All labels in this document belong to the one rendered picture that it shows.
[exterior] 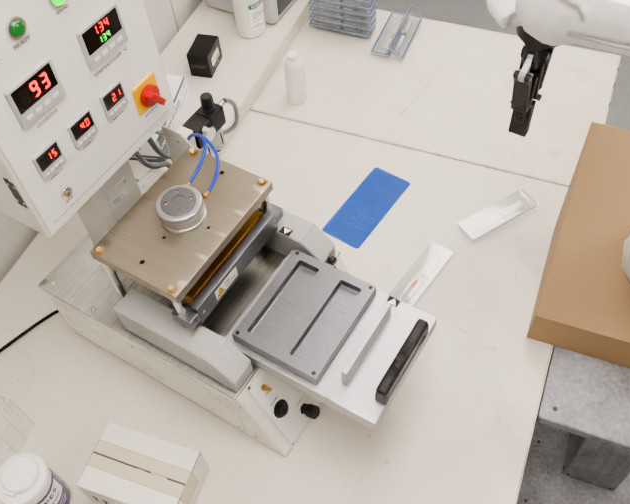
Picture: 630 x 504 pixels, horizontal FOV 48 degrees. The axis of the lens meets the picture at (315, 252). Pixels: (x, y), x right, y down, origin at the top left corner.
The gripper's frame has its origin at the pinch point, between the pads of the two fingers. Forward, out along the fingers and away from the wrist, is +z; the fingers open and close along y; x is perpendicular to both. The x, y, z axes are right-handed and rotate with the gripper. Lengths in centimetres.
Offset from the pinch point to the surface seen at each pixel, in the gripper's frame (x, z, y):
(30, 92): 54, -21, -49
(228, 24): 95, 40, 37
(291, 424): 15, 40, -52
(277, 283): 25.4, 19.2, -38.1
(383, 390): 0, 18, -47
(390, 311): 5.9, 19.7, -32.9
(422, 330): -0.7, 17.7, -34.6
